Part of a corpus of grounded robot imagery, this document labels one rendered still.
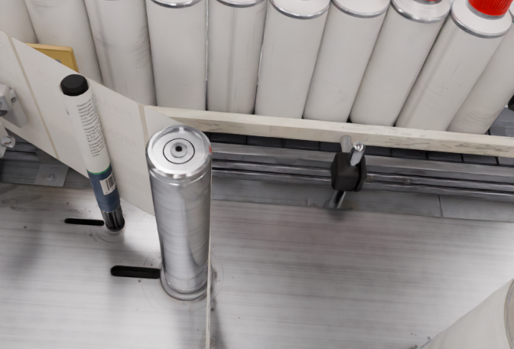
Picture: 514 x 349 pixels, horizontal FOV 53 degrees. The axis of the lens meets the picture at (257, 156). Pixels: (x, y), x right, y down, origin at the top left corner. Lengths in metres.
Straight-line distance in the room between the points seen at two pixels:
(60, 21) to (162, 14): 0.09
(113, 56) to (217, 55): 0.09
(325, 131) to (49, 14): 0.27
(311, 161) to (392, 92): 0.11
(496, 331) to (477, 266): 0.23
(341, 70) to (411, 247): 0.18
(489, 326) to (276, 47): 0.27
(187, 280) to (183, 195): 0.13
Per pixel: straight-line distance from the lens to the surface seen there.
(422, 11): 0.46
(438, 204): 0.61
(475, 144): 0.56
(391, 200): 0.59
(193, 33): 0.45
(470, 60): 0.48
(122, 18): 0.45
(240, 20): 0.44
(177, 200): 0.31
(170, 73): 0.48
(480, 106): 0.55
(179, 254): 0.37
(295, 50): 0.45
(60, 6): 0.47
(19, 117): 0.45
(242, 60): 0.47
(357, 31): 0.45
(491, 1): 0.46
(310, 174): 0.55
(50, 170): 0.59
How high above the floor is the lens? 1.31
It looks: 55 degrees down
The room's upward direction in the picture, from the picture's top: 9 degrees clockwise
